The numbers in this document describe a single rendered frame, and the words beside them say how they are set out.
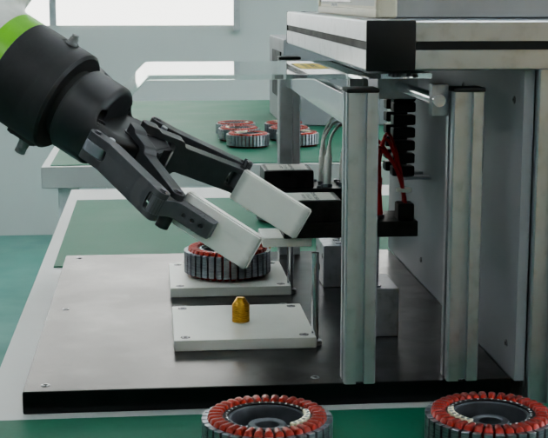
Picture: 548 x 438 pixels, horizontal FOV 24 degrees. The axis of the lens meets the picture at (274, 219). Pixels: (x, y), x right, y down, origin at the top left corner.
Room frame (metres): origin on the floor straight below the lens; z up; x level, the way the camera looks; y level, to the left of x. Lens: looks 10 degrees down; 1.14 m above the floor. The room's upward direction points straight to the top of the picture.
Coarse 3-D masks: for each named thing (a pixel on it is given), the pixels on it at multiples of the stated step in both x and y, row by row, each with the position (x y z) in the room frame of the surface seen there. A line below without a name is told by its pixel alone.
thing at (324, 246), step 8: (320, 240) 1.62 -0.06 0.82; (328, 240) 1.62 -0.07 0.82; (336, 240) 1.61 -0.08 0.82; (320, 248) 1.61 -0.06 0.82; (328, 248) 1.58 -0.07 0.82; (336, 248) 1.58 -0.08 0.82; (320, 256) 1.60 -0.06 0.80; (328, 256) 1.58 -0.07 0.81; (336, 256) 1.58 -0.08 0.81; (320, 264) 1.60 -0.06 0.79; (328, 264) 1.58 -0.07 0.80; (336, 264) 1.58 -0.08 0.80; (320, 272) 1.60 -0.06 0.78; (328, 272) 1.58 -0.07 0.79; (336, 272) 1.58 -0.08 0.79; (320, 280) 1.60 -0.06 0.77; (328, 280) 1.58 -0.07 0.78; (336, 280) 1.58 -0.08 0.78
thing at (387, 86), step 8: (368, 80) 1.44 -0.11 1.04; (376, 80) 1.39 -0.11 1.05; (384, 80) 1.38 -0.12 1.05; (392, 80) 1.38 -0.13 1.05; (400, 80) 1.38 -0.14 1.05; (408, 80) 1.38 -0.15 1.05; (416, 80) 1.38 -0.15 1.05; (384, 88) 1.38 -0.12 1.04; (392, 88) 1.38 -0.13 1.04; (384, 96) 1.38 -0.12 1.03; (392, 96) 1.38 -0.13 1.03; (400, 96) 1.38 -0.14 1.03; (408, 96) 1.38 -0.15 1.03
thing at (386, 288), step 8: (384, 280) 1.38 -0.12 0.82; (384, 288) 1.34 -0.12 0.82; (392, 288) 1.34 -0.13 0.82; (384, 296) 1.34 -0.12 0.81; (392, 296) 1.34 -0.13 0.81; (376, 304) 1.34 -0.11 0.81; (384, 304) 1.34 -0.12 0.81; (392, 304) 1.34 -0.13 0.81; (376, 312) 1.34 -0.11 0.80; (384, 312) 1.34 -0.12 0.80; (392, 312) 1.34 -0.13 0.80; (376, 320) 1.34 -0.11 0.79; (384, 320) 1.34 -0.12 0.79; (392, 320) 1.34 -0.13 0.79; (376, 328) 1.34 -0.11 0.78; (384, 328) 1.34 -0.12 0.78; (392, 328) 1.34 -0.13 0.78
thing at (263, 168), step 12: (264, 168) 1.60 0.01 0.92; (276, 168) 1.60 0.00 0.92; (288, 168) 1.60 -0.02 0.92; (300, 168) 1.60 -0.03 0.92; (276, 180) 1.58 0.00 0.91; (288, 180) 1.58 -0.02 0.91; (300, 180) 1.58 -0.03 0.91; (312, 180) 1.58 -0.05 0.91; (336, 180) 1.63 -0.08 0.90; (288, 192) 1.58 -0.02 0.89; (336, 192) 1.58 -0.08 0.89
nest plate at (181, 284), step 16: (176, 272) 1.61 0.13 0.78; (272, 272) 1.61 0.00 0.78; (176, 288) 1.52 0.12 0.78; (192, 288) 1.52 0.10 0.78; (208, 288) 1.53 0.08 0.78; (224, 288) 1.53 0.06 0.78; (240, 288) 1.53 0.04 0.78; (256, 288) 1.53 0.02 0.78; (272, 288) 1.53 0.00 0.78; (288, 288) 1.54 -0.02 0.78
